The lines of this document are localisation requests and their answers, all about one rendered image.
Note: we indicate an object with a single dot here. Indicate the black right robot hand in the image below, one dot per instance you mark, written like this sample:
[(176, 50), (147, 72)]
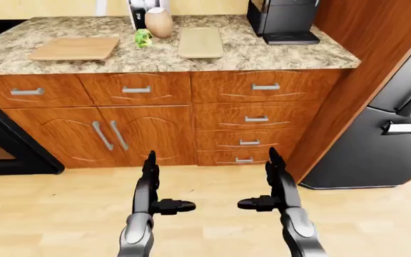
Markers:
[(287, 195)]

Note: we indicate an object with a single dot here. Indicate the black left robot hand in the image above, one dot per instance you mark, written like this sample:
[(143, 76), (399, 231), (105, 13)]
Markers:
[(142, 195)]

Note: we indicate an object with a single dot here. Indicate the green broccoli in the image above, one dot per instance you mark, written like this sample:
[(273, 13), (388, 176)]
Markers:
[(143, 38)]

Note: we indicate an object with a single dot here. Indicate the brown wooden cutting board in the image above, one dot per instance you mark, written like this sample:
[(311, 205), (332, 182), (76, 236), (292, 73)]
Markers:
[(75, 48)]

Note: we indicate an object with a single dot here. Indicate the wooden cabinet door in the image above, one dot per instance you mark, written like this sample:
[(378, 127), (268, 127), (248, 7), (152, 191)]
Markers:
[(63, 139), (159, 134)]

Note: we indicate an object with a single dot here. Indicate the dark grey refrigerator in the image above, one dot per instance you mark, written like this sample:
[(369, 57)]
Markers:
[(376, 147)]

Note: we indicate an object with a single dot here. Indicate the wooden kitchen base cabinet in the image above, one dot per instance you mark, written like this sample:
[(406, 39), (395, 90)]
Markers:
[(205, 107)]

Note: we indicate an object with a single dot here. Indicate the wide wooden drawer front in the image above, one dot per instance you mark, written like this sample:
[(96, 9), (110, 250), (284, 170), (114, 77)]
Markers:
[(227, 85), (162, 88), (55, 96)]

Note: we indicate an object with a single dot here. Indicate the black oven range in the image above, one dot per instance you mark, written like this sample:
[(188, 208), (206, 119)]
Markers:
[(13, 160)]

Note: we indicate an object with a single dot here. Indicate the beige tray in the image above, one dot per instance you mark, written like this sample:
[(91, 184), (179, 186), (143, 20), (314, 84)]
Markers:
[(200, 42)]

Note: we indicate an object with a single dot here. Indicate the tall wooden side panel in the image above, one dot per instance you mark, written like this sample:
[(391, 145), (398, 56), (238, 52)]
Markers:
[(355, 32)]

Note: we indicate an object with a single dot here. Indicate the black coffee machine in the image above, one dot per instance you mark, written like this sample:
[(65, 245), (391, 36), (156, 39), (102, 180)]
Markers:
[(280, 18)]

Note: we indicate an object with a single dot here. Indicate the white and black appliance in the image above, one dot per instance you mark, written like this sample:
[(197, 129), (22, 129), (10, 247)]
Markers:
[(137, 13)]

